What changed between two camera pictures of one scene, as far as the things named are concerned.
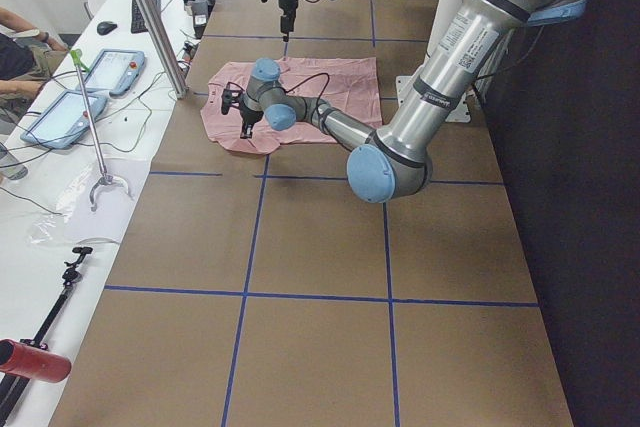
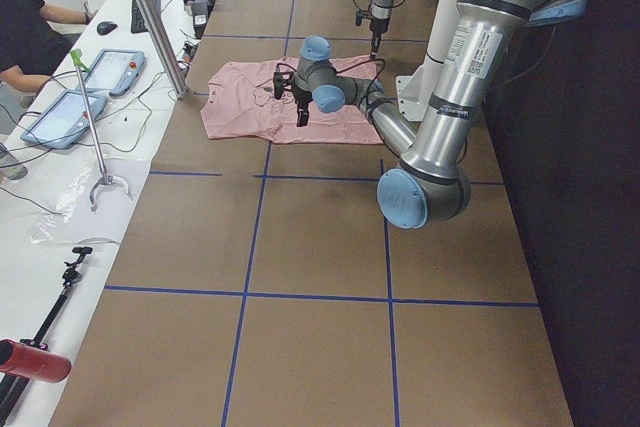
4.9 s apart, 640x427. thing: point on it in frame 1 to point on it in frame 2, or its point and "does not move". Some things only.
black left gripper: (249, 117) to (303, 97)
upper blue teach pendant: (115, 71) does not move
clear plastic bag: (98, 201) does not move
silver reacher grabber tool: (104, 180) does not move
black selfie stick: (11, 386) does not move
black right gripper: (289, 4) to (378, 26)
